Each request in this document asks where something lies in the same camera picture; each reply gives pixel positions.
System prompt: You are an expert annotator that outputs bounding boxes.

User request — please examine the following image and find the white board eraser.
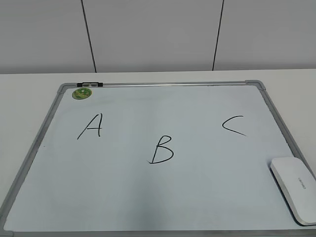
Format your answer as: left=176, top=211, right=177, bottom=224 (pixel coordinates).
left=270, top=157, right=316, bottom=226

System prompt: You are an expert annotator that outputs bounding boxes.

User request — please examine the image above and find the round green magnet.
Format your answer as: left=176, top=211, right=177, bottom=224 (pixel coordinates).
left=72, top=88, right=92, bottom=100

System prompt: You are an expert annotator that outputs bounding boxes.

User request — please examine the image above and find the black board hanging clip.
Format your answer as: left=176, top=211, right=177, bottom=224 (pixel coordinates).
left=77, top=82, right=103, bottom=87

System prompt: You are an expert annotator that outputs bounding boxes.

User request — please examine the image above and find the white board with grey frame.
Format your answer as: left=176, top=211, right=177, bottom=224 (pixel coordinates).
left=0, top=80, right=316, bottom=237

